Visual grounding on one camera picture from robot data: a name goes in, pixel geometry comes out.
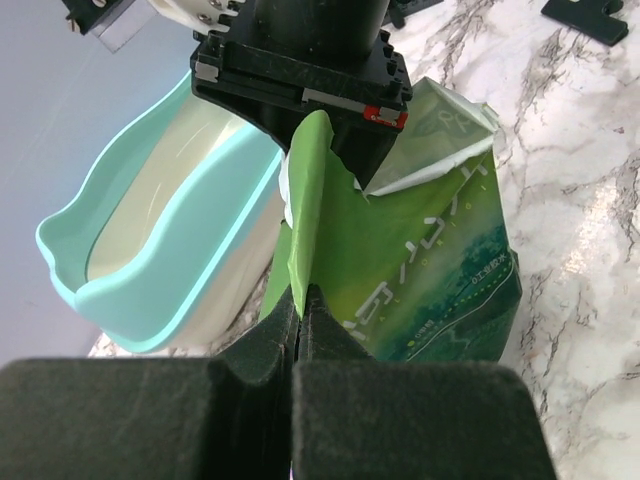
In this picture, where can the green cat litter bag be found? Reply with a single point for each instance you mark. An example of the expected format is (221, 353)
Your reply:
(416, 265)

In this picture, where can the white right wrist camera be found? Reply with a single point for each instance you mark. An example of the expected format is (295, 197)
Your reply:
(115, 22)

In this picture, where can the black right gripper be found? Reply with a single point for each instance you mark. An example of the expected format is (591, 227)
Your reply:
(273, 62)

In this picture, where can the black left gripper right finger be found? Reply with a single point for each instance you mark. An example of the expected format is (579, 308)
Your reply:
(354, 417)

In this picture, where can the black T-shaped bracket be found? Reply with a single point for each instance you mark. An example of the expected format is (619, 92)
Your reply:
(589, 17)

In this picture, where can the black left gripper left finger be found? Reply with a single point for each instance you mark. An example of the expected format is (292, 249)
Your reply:
(221, 417)

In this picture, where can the teal and white litter box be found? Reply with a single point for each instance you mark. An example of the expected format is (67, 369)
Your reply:
(173, 226)

